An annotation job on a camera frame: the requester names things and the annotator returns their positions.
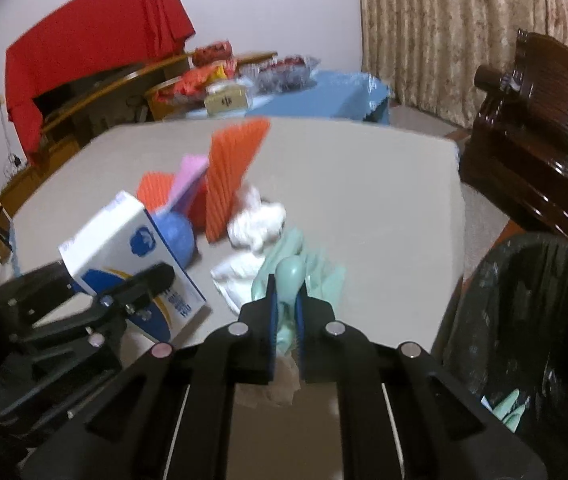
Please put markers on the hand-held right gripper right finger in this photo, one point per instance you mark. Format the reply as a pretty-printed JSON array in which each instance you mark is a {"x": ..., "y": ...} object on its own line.
[{"x": 300, "y": 330}]

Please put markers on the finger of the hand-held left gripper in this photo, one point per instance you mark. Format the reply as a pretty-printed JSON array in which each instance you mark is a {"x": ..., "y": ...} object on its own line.
[
  {"x": 139, "y": 282},
  {"x": 34, "y": 290}
]

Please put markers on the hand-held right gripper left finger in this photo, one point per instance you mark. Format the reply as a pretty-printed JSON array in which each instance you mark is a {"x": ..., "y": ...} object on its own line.
[{"x": 270, "y": 330}]

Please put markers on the white and blue cardboard box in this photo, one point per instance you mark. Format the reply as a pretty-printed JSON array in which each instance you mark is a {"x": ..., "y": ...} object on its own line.
[{"x": 114, "y": 240}]

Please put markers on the blue plastic bag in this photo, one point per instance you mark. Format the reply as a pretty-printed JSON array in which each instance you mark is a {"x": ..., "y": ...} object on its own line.
[{"x": 179, "y": 237}]

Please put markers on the mint green rubber glove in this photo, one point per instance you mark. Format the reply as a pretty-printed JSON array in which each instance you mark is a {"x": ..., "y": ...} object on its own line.
[
  {"x": 509, "y": 407},
  {"x": 289, "y": 270}
]

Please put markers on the white tissue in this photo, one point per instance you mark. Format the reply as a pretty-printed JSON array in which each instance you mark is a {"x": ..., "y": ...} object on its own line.
[
  {"x": 234, "y": 275},
  {"x": 256, "y": 220}
]

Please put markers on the small orange corrugated sheet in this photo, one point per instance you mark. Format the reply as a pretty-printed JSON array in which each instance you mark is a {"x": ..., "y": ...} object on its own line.
[
  {"x": 156, "y": 187},
  {"x": 199, "y": 207}
]

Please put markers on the pink sheet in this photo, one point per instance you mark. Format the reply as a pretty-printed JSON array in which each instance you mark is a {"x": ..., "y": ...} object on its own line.
[{"x": 189, "y": 175}]

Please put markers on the large orange corrugated sheet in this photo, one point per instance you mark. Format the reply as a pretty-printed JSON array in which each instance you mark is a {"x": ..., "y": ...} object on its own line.
[{"x": 234, "y": 170}]

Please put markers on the bin with black liner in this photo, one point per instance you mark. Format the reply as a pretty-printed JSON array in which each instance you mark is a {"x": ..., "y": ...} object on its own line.
[{"x": 539, "y": 310}]

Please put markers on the beige crumpled tissue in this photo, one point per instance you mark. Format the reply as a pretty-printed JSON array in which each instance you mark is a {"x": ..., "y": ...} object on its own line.
[{"x": 284, "y": 382}]

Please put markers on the beige box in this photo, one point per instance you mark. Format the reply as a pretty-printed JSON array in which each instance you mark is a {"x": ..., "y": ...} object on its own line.
[{"x": 226, "y": 100}]

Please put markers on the orange snack packet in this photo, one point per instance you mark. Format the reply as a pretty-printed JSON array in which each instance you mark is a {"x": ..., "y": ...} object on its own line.
[{"x": 194, "y": 80}]

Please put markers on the blue tablecloth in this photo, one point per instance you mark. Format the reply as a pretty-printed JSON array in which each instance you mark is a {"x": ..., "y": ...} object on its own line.
[{"x": 324, "y": 95}]

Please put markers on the red packet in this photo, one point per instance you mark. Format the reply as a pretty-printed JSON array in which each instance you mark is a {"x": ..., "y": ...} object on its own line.
[{"x": 211, "y": 53}]

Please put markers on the red cloth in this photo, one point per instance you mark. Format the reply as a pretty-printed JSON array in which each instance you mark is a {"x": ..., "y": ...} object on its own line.
[{"x": 89, "y": 45}]

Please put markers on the clear bag of red snacks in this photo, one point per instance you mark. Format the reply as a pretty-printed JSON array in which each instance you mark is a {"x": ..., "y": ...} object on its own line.
[{"x": 284, "y": 72}]

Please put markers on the dark wooden armchair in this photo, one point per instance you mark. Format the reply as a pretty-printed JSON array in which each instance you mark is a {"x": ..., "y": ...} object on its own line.
[{"x": 539, "y": 125}]

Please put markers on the beige patterned curtain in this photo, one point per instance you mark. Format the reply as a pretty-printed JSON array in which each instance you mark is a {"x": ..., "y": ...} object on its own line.
[{"x": 439, "y": 35}]

